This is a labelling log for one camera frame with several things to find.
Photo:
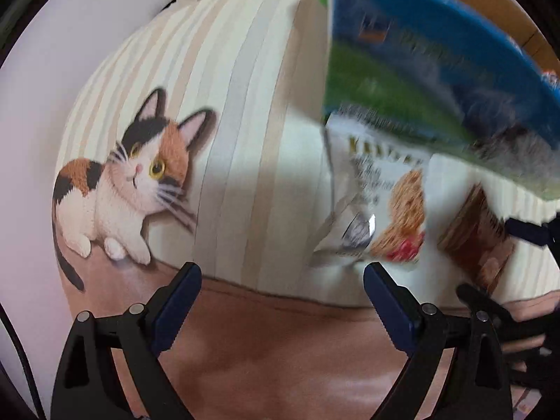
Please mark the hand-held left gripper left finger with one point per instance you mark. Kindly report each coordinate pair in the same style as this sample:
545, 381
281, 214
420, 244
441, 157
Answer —
175, 310

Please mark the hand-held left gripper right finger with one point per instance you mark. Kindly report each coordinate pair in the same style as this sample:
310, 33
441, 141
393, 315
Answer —
389, 306

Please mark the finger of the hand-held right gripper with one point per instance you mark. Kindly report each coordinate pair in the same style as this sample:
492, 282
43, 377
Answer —
529, 229
481, 299

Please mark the small brown snack packet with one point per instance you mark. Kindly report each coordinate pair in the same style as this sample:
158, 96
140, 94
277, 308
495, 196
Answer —
477, 236

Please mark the person's right hand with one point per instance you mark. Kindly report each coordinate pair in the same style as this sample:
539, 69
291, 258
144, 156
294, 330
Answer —
538, 304

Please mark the white cookie packet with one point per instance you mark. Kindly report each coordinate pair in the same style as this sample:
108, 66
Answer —
376, 170

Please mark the large blue green bag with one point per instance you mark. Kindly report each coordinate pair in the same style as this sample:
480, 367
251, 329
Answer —
415, 52

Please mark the cat printed striped blanket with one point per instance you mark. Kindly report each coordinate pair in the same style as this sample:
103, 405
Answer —
262, 96

